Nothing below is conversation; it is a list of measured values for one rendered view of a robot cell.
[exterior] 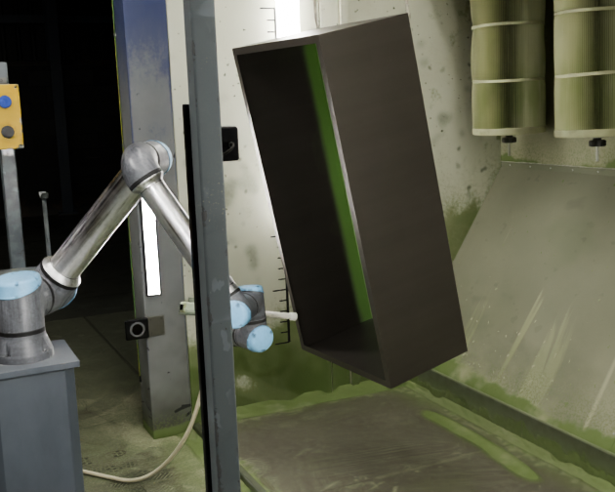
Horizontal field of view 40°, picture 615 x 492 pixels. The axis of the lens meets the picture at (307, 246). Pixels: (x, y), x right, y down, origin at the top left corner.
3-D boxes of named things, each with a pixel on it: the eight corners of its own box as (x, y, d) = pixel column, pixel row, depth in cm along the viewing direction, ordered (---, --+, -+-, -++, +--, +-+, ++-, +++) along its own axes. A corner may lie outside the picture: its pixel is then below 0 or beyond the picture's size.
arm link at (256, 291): (257, 288, 272) (261, 326, 274) (266, 280, 283) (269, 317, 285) (228, 290, 274) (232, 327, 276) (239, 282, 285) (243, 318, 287)
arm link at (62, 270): (5, 297, 291) (134, 130, 271) (32, 286, 308) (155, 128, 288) (37, 327, 290) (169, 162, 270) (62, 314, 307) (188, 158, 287)
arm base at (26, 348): (-4, 368, 270) (-7, 338, 268) (-10, 353, 287) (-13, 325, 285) (58, 358, 278) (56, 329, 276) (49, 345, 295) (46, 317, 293)
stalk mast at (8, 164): (40, 439, 380) (5, 62, 353) (42, 444, 375) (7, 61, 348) (26, 442, 378) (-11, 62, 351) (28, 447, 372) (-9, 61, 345)
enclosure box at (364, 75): (371, 318, 358) (311, 29, 327) (468, 350, 307) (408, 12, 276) (302, 348, 342) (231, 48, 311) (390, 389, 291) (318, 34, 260)
